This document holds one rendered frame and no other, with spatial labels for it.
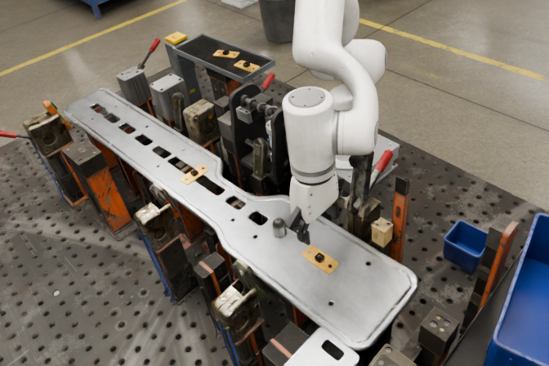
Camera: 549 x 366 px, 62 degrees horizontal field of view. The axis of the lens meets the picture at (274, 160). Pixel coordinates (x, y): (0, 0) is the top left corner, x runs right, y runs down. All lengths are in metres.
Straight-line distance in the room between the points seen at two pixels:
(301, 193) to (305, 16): 0.31
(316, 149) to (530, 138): 2.47
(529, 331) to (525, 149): 2.15
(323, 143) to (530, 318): 0.51
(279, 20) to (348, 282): 3.28
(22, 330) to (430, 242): 1.24
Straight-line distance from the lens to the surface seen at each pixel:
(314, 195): 0.85
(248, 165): 1.37
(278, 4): 4.03
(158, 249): 1.26
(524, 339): 0.98
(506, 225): 0.91
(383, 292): 1.02
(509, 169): 2.89
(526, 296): 1.03
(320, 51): 0.80
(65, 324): 1.53
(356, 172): 1.03
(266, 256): 1.08
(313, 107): 0.73
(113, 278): 1.56
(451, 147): 2.97
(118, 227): 1.67
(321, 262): 1.05
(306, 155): 0.78
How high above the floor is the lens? 1.85
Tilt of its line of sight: 40 degrees down
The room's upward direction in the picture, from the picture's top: 8 degrees counter-clockwise
